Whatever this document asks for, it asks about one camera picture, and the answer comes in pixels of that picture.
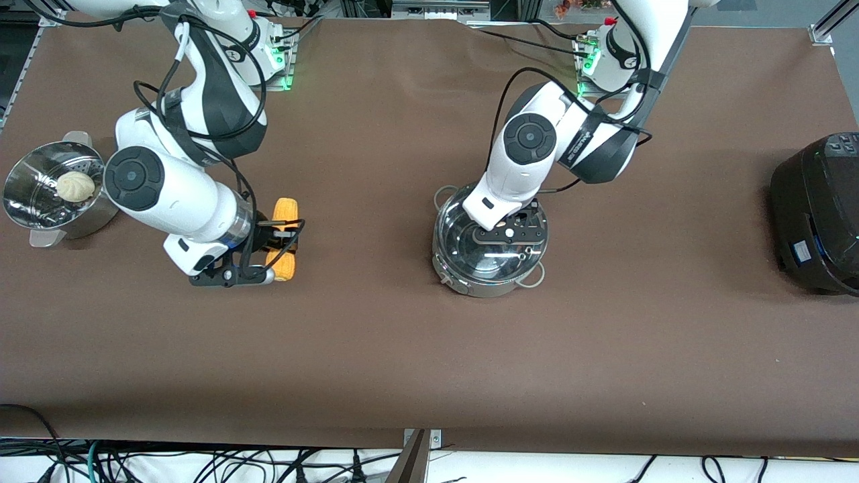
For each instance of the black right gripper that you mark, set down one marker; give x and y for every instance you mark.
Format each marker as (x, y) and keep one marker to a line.
(262, 237)

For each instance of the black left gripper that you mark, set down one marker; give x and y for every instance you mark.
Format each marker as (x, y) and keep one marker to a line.
(529, 212)

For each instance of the yellow corn cob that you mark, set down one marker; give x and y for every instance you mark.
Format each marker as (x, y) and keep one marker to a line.
(287, 209)

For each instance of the glass pot lid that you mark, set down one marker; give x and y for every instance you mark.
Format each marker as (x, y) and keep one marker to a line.
(456, 235)

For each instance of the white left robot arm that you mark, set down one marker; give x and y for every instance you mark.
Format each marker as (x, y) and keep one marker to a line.
(523, 168)

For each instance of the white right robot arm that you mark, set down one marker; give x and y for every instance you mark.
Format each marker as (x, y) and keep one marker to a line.
(174, 194)

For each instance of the steel cooking pot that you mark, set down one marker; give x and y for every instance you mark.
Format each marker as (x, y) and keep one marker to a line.
(483, 287)

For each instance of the steel steamer pot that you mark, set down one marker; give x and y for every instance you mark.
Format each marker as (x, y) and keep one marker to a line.
(27, 194)

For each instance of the brown table cover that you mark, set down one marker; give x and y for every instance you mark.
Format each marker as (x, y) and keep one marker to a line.
(429, 369)

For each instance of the pink flower decoration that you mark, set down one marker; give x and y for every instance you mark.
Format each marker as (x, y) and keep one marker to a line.
(570, 7)

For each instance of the white steamed bun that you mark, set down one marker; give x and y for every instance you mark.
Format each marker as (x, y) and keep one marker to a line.
(75, 186)

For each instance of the dark metal bar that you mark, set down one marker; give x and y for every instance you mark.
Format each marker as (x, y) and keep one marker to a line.
(411, 466)

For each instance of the black rice cooker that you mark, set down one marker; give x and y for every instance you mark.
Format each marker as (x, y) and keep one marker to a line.
(812, 221)

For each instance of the slanted aluminium side profile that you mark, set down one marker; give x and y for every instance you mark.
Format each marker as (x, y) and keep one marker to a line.
(25, 74)

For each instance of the aluminium corner profile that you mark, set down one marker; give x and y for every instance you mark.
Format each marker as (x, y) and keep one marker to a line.
(822, 32)

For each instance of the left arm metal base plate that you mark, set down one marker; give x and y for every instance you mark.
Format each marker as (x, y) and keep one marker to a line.
(581, 80)

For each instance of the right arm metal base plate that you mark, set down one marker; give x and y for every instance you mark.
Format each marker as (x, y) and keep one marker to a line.
(287, 80)

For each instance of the aluminium frame structure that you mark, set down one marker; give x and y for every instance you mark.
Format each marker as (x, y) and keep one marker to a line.
(436, 10)

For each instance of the silver table edge bracket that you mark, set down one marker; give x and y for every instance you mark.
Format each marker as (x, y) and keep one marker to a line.
(436, 439)

